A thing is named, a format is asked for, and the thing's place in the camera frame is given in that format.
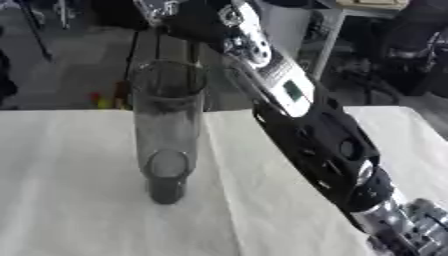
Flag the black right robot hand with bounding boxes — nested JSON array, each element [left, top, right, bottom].
[[131, 0, 237, 45]]

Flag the clear grey glass vase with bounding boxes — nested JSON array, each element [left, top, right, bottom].
[[127, 59, 210, 205]]

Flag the red and yellow object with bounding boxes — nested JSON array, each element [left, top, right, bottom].
[[85, 91, 114, 110]]

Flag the white desk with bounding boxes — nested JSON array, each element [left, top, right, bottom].
[[308, 0, 412, 81]]

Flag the black tripod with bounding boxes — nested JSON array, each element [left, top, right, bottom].
[[15, 0, 56, 63]]

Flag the black office chair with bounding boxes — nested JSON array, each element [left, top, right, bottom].
[[365, 0, 448, 98]]

